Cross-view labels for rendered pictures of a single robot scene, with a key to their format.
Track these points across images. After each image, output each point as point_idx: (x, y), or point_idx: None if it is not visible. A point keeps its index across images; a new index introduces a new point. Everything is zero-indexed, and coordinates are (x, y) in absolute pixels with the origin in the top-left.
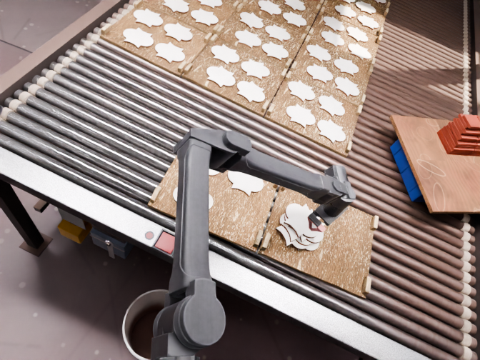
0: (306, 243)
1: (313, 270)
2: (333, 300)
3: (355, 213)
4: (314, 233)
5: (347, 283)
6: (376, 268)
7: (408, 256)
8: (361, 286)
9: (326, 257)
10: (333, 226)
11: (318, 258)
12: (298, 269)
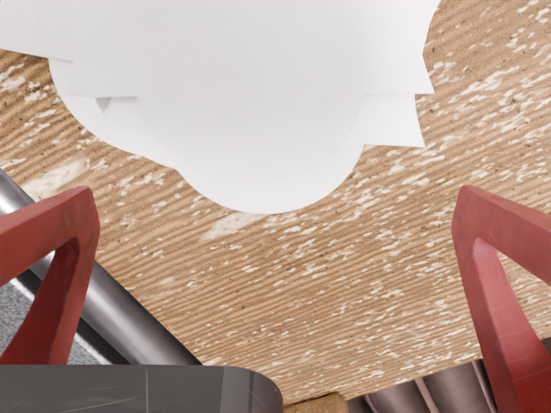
0: (146, 144)
1: (120, 247)
2: (141, 356)
3: None
4: (239, 164)
5: (248, 366)
6: (441, 380)
7: None
8: (298, 400)
9: (256, 245)
10: (501, 145)
11: (206, 222)
12: (30, 196)
